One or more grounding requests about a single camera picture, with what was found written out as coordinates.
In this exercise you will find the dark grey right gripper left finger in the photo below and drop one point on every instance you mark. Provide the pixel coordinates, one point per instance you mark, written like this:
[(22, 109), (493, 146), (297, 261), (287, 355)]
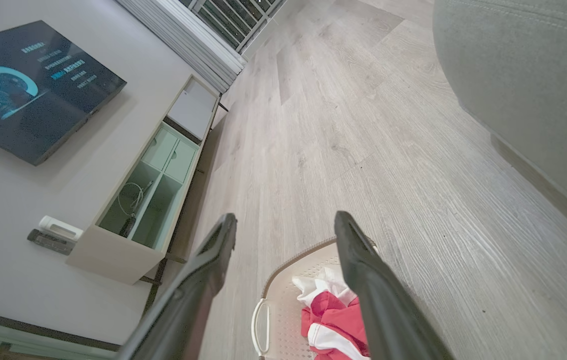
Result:
[(188, 300)]

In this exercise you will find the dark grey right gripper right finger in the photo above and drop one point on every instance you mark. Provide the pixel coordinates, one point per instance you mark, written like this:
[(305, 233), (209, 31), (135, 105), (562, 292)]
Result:
[(388, 310)]

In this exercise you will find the red white garment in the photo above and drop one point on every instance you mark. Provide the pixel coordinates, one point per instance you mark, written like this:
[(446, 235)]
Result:
[(333, 320)]

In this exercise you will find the grey rounded couch surface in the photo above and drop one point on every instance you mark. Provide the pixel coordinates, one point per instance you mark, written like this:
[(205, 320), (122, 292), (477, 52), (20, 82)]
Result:
[(538, 75)]

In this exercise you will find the cream television cabinet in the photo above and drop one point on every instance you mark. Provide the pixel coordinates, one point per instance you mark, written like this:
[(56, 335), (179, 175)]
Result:
[(113, 250)]

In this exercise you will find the cream plastic laundry basket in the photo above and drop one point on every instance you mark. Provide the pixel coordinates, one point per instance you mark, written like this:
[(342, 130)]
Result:
[(283, 300)]

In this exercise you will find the small black device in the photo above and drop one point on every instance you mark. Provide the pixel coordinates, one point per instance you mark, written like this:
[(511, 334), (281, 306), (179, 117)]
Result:
[(127, 226)]

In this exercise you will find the white pleated curtain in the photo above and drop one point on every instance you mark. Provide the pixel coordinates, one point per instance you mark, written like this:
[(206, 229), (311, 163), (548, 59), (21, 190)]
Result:
[(188, 40)]

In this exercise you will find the white window grille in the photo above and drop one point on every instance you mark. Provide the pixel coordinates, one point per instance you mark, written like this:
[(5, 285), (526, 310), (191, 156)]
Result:
[(233, 17)]

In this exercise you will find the white wall box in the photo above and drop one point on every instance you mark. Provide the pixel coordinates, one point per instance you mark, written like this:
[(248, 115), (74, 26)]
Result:
[(61, 227)]

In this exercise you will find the wall-mounted flat screen television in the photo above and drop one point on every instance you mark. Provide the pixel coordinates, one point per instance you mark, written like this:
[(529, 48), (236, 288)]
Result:
[(28, 90)]

